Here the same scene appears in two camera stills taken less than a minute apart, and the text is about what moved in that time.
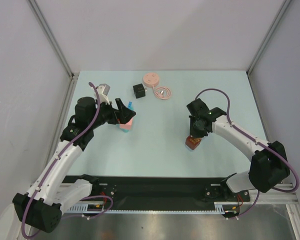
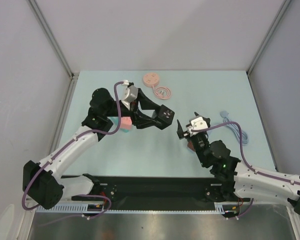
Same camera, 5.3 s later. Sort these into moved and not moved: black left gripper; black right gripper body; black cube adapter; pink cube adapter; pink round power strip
Moved: black left gripper; black right gripper body; black cube adapter
Not moved: pink round power strip; pink cube adapter
